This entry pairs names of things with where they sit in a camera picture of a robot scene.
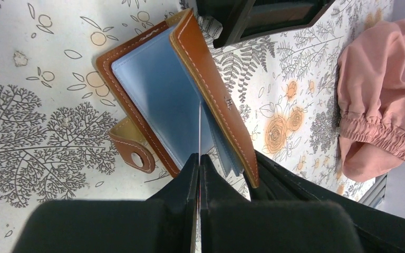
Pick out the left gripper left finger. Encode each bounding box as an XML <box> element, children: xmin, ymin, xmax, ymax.
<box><xmin>147</xmin><ymin>153</ymin><xmax>199</xmax><ymax>252</ymax></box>

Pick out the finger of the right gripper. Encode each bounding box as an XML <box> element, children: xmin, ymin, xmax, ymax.
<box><xmin>245</xmin><ymin>152</ymin><xmax>405</xmax><ymax>252</ymax></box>

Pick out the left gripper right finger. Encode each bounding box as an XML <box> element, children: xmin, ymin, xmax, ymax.
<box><xmin>200</xmin><ymin>154</ymin><xmax>248</xmax><ymax>252</ymax></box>

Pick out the brown leather card holder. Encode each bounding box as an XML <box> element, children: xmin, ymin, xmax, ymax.
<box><xmin>95</xmin><ymin>9</ymin><xmax>259</xmax><ymax>188</ymax></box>

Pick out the black card box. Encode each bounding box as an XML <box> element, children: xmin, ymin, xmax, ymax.
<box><xmin>196</xmin><ymin>0</ymin><xmax>335</xmax><ymax>48</ymax></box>

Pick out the floral patterned table mat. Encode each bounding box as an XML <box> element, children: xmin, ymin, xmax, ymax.
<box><xmin>0</xmin><ymin>1</ymin><xmax>393</xmax><ymax>252</ymax></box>

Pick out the pink crumpled cloth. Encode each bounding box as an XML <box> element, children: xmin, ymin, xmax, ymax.
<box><xmin>337</xmin><ymin>18</ymin><xmax>405</xmax><ymax>182</ymax></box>

